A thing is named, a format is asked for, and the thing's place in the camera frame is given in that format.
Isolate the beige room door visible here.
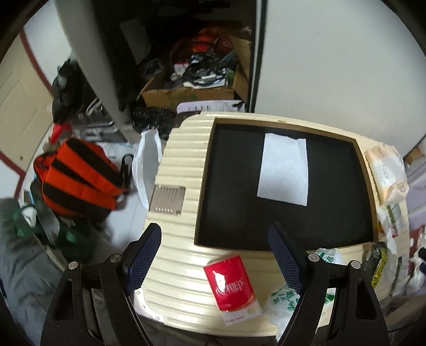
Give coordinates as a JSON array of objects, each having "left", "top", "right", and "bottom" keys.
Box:
[{"left": 0, "top": 33, "right": 54, "bottom": 200}]

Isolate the silver metal case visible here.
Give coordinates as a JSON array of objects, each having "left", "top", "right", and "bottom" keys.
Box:
[{"left": 80, "top": 96, "right": 117, "bottom": 140}]

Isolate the black tray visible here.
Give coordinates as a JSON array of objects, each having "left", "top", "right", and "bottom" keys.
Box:
[{"left": 194, "top": 116, "right": 378, "bottom": 252}]

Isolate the orange black striped backpack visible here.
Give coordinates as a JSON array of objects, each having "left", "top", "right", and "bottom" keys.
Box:
[{"left": 33, "top": 138, "right": 129, "bottom": 218}]

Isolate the red cloth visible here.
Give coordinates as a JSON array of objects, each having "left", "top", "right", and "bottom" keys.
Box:
[{"left": 50, "top": 123, "right": 72, "bottom": 143}]

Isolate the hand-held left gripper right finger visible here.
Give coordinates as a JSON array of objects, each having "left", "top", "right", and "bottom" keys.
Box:
[{"left": 268, "top": 222, "right": 390, "bottom": 346}]

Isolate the white printed leaflet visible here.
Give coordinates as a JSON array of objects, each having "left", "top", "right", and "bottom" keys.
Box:
[{"left": 176, "top": 99, "right": 247, "bottom": 115}]

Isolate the red tissue packet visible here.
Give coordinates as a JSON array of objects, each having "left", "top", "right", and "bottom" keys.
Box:
[{"left": 204, "top": 254, "right": 261, "bottom": 325}]

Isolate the crumpled black plastic bag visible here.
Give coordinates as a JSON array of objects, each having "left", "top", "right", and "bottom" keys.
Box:
[{"left": 130, "top": 100, "right": 178, "bottom": 137}]

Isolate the cardboard box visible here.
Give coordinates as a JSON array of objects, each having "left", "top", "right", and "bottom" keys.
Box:
[{"left": 137, "top": 33, "right": 252, "bottom": 110}]

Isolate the white tissue sheet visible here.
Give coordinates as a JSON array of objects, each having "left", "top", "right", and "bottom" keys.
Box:
[{"left": 257, "top": 133, "right": 308, "bottom": 207}]

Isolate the red bag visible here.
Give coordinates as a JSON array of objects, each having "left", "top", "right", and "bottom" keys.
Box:
[{"left": 171, "top": 28, "right": 227, "bottom": 62}]

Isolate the cream ribbed suitcase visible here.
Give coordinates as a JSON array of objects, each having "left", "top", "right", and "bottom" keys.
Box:
[{"left": 133, "top": 112, "right": 411, "bottom": 336}]

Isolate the grey cloth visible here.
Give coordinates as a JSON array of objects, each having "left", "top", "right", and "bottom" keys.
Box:
[{"left": 0, "top": 198, "right": 67, "bottom": 346}]

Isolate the black garbage bag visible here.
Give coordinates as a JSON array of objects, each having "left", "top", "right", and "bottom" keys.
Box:
[{"left": 51, "top": 58, "right": 94, "bottom": 123}]

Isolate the green cloth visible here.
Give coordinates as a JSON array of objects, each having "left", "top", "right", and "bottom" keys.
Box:
[{"left": 13, "top": 204, "right": 94, "bottom": 260}]

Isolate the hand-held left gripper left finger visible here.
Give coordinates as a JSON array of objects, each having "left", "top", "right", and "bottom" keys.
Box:
[{"left": 40, "top": 223, "right": 162, "bottom": 346}]

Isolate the white green-printed plastic bag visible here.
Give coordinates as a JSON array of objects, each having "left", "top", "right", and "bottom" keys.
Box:
[{"left": 266, "top": 248, "right": 347, "bottom": 333}]

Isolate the white wardrobe door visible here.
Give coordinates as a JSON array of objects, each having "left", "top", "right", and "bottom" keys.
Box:
[{"left": 253, "top": 0, "right": 426, "bottom": 157}]

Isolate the beige tissue pack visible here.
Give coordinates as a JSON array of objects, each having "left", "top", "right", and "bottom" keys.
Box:
[{"left": 365, "top": 145, "right": 409, "bottom": 205}]

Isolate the plain white plastic bag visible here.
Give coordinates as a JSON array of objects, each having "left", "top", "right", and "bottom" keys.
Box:
[{"left": 132, "top": 129, "right": 163, "bottom": 208}]

